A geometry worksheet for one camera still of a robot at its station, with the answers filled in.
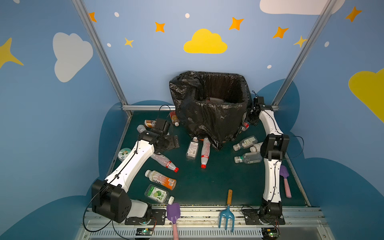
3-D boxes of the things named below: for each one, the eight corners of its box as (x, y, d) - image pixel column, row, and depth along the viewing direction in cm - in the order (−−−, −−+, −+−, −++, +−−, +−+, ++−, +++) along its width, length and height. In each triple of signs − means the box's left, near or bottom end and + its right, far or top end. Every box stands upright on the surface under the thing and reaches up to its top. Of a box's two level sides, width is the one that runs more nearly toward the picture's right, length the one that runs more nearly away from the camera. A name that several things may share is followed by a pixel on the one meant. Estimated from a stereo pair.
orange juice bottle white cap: (144, 178, 87) (143, 176, 84) (149, 170, 90) (148, 167, 87) (173, 191, 83) (172, 189, 80) (177, 182, 86) (176, 179, 83)
